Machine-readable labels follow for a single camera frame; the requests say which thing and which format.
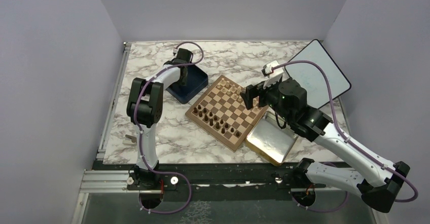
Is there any gold metal tin lid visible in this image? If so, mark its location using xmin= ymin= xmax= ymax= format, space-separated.
xmin=245 ymin=111 xmax=298 ymax=166

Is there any purple cable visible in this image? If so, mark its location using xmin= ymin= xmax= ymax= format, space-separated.
xmin=133 ymin=41 xmax=204 ymax=215
xmin=272 ymin=60 xmax=419 ymax=214

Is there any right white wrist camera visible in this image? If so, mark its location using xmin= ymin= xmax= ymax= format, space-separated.
xmin=262 ymin=60 xmax=283 ymax=89

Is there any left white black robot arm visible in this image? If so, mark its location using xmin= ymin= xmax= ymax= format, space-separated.
xmin=126 ymin=49 xmax=193 ymax=189

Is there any small whiteboard black frame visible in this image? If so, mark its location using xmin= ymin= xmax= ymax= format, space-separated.
xmin=284 ymin=39 xmax=351 ymax=108

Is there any blue square tin tray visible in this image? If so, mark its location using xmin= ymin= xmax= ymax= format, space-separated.
xmin=166 ymin=65 xmax=208 ymax=104

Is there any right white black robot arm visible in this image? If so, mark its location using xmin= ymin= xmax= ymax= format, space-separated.
xmin=240 ymin=79 xmax=410 ymax=213

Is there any wooden chess board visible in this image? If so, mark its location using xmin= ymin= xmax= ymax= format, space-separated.
xmin=185 ymin=76 xmax=268 ymax=152

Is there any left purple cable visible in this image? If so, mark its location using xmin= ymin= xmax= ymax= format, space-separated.
xmin=133 ymin=41 xmax=204 ymax=215

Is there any aluminium frame rail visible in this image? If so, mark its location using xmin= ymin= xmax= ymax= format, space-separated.
xmin=71 ymin=42 xmax=133 ymax=223

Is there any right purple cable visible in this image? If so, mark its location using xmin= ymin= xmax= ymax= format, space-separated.
xmin=272 ymin=60 xmax=419 ymax=214

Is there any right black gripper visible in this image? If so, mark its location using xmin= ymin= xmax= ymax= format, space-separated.
xmin=240 ymin=76 xmax=293 ymax=122

